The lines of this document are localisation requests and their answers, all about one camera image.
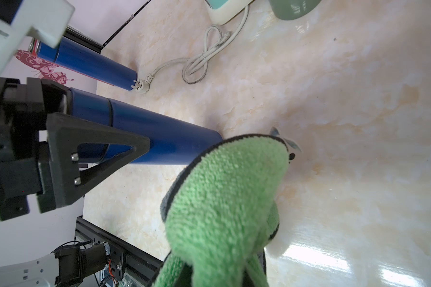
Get dark blue thermos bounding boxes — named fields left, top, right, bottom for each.
left=68, top=88, right=223, bottom=165

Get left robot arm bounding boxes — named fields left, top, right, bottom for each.
left=0, top=78, right=161, bottom=287

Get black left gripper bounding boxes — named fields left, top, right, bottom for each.
left=0, top=78, right=150, bottom=221

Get mint green toaster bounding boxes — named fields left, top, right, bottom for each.
left=205, top=0, right=253, bottom=25

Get white toaster power cord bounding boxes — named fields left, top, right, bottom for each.
left=130, top=3, right=250, bottom=94

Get green and grey cloth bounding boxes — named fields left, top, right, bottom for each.
left=149, top=128, right=301, bottom=287

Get green cup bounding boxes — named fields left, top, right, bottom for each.
left=269, top=0, right=322, bottom=20

